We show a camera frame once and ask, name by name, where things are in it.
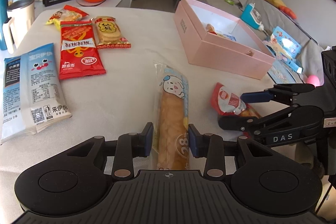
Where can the pink gift box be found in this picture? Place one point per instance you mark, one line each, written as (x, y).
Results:
(223, 56)

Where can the cream mug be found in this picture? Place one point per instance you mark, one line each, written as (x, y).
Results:
(22, 16)

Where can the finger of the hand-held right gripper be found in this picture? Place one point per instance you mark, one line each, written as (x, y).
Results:
(244, 123)
(256, 97)

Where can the blue cartoon card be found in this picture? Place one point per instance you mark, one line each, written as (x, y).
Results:
(281, 71)

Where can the long bread packet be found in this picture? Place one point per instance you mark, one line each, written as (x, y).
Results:
(170, 113)

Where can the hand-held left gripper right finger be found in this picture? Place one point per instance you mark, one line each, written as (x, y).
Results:
(193, 141)

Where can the yellow red snack packet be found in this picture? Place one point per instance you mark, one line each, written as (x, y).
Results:
(71, 14)

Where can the teal bottle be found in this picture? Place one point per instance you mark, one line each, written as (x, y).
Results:
(3, 3)

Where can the clear bun packet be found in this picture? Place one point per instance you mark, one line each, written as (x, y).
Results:
(210, 28)

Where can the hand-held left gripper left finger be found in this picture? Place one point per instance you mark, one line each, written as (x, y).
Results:
(148, 140)

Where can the white woven table cloth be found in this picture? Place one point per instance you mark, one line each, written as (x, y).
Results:
(131, 77)

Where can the blue white snack packet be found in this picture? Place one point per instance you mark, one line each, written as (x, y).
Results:
(39, 77)

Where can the colourful cartoon card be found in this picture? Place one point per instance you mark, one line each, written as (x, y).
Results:
(284, 43)

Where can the small blue snack packet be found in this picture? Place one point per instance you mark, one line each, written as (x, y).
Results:
(228, 37)

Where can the blue toy device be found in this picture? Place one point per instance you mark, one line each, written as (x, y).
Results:
(248, 15)

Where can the red bread packet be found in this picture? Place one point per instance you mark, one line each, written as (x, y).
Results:
(228, 100)

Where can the pink ball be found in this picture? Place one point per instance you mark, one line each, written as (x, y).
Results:
(313, 80)

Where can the rice cracker packet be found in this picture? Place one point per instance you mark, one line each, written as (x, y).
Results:
(109, 32)

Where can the blue cardboard pack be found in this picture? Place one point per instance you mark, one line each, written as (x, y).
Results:
(294, 65)

